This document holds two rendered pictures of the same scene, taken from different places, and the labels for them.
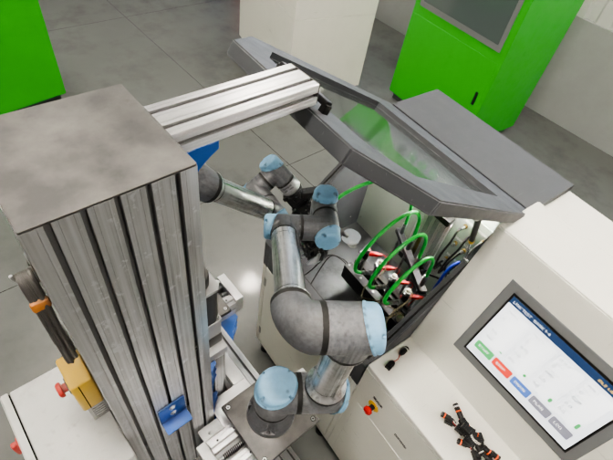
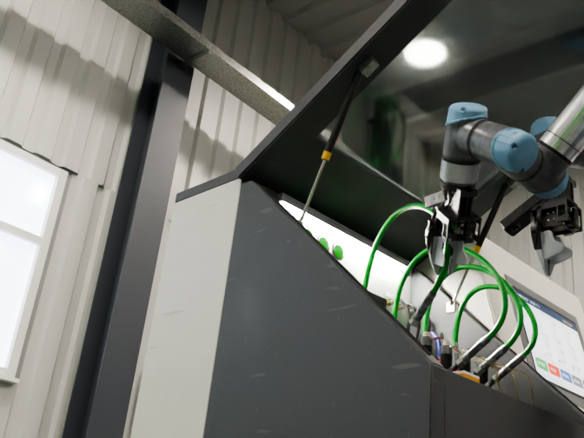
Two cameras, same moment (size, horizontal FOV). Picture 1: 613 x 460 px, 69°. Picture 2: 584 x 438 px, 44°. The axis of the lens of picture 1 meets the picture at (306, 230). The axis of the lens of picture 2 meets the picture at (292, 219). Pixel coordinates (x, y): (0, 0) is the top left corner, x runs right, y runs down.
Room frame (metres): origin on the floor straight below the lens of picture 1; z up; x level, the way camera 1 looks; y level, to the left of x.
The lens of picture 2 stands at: (1.50, 1.36, 0.65)
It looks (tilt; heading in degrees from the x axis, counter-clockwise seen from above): 24 degrees up; 271
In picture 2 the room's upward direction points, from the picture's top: 7 degrees clockwise
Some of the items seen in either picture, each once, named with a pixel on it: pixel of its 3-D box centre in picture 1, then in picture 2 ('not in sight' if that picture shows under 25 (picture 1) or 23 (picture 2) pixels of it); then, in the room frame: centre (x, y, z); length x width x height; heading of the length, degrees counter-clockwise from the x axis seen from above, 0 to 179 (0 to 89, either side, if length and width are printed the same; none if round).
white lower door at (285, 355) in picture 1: (296, 353); not in sight; (1.02, -0.07, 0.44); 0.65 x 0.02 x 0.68; 44
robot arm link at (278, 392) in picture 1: (277, 392); not in sight; (0.51, -0.01, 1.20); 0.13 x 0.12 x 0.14; 102
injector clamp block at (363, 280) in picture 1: (374, 297); not in sight; (1.11, -0.34, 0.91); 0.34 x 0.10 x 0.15; 44
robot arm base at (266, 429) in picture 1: (272, 407); not in sight; (0.50, 0.00, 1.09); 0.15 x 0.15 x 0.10
